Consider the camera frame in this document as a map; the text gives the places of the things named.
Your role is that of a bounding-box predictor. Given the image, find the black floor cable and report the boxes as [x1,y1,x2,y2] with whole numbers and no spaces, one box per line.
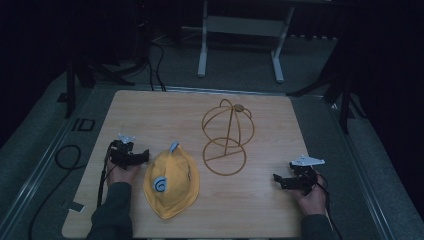
[27,144,83,240]

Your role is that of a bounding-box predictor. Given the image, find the golden wire hat stand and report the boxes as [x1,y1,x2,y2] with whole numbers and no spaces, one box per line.
[201,98,256,177]

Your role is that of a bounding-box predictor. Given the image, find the person's right hand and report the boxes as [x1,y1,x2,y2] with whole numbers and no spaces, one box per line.
[293,174,328,217]

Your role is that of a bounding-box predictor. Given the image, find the white metal table frame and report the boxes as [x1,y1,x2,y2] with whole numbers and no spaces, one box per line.
[197,0,296,84]

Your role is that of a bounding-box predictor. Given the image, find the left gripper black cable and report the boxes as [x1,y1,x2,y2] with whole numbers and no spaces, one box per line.
[96,142,114,208]

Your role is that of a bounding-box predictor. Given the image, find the person's left hand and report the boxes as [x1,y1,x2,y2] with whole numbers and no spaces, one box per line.
[105,159,142,186]

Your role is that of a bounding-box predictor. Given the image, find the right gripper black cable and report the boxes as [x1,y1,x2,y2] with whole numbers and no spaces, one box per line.
[311,172,344,240]

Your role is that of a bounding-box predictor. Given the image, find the yellow bucket hat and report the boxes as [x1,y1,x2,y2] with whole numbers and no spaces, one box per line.
[142,141,201,220]

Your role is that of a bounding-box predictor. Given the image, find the thin black floor cables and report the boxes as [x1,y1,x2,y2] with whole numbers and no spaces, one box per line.
[145,41,168,93]

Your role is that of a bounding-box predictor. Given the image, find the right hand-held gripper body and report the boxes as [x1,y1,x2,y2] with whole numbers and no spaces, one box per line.
[288,154,326,197]

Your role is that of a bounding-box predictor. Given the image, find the black metal stand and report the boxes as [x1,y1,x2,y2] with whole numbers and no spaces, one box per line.
[57,49,136,120]
[285,66,368,135]

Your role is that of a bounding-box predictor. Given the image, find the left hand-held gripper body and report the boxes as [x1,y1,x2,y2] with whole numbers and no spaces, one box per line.
[109,133,141,170]

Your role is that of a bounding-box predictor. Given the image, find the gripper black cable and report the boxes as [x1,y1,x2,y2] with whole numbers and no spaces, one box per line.
[311,172,344,240]
[96,142,114,208]

